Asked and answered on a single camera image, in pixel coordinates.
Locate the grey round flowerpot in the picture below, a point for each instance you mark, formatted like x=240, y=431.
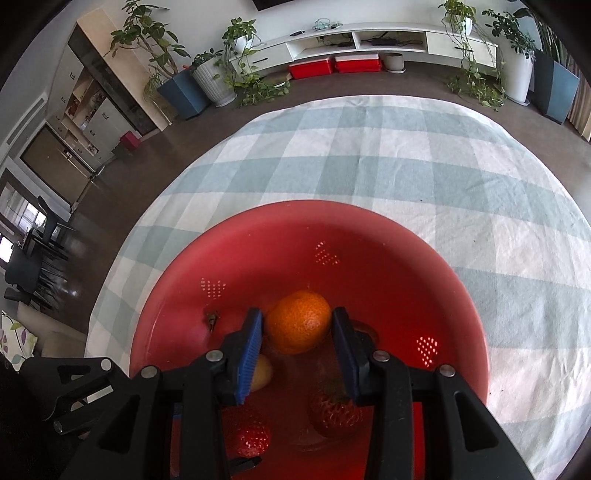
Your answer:
x=395, y=62

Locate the green white checkered tablecloth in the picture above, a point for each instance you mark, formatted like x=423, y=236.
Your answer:
x=369, y=161

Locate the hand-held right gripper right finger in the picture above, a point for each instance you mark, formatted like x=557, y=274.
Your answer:
x=346, y=364

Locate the small red stool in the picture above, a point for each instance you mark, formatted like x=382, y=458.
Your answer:
x=129, y=140

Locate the large orange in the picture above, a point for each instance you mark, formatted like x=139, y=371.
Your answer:
x=298, y=323

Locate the red plastic colander bowl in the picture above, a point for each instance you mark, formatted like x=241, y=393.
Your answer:
x=369, y=286

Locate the tall tree in blue pot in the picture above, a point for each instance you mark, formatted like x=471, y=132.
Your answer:
x=184, y=94

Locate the black wall television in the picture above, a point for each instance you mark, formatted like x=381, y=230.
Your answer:
x=281, y=3

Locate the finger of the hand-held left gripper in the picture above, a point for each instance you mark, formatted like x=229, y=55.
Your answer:
x=46, y=392

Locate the red cherry tomato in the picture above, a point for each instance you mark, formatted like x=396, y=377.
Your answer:
x=226, y=327

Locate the large-leaf plant in grey-blue pot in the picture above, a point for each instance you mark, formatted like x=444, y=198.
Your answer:
x=554, y=87

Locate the white television cabinet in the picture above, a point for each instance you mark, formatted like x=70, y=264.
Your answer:
x=457, y=46

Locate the beige sofa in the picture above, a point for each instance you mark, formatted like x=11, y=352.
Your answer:
x=60, y=344

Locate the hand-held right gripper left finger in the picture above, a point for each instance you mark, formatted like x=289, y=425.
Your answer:
x=249, y=364

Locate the trailing plant in white pot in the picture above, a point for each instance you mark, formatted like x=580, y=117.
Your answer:
x=240, y=32
x=457, y=11

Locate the plant in white ribbed pot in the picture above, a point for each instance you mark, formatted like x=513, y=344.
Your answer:
x=212, y=83

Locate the floral cushion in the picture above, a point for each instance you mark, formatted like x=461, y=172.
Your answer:
x=16, y=339

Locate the brown entrance door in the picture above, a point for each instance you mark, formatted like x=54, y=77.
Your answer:
x=51, y=161

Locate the red strawberry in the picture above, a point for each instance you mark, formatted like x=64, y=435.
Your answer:
x=247, y=431
x=334, y=415

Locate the black dining chair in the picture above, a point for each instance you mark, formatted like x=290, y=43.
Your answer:
x=51, y=226
x=21, y=274

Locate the beige curtain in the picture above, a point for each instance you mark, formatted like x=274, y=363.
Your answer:
x=582, y=115

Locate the white wall cabinet with shelves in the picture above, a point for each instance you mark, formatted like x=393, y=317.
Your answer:
x=99, y=120

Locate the black set-top box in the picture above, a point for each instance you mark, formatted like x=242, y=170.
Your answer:
x=383, y=41

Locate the plant in tall white pot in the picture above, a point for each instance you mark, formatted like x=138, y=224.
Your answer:
x=517, y=76

